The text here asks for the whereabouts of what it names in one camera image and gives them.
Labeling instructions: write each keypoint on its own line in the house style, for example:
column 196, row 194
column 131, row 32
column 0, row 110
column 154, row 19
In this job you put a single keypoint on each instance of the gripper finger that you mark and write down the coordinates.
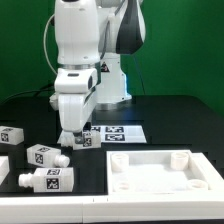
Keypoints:
column 79, row 138

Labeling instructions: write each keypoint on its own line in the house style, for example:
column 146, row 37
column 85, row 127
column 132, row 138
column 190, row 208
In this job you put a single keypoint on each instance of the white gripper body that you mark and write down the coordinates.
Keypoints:
column 75, row 110

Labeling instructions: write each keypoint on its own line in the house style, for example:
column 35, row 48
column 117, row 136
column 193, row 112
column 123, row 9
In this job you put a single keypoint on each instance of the white square table top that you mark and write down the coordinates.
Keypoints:
column 153, row 172

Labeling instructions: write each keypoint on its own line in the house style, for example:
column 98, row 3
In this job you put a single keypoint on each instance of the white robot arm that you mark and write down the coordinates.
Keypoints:
column 91, row 36

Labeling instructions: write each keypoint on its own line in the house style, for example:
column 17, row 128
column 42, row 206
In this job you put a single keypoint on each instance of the white fiducial marker sheet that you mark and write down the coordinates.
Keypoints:
column 121, row 134

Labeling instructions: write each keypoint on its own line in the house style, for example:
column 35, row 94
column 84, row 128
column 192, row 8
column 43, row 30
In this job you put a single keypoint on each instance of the white U-shaped obstacle fence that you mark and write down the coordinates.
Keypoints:
column 64, row 207

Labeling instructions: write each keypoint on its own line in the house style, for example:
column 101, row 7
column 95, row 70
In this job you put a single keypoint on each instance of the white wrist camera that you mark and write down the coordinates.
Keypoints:
column 75, row 81

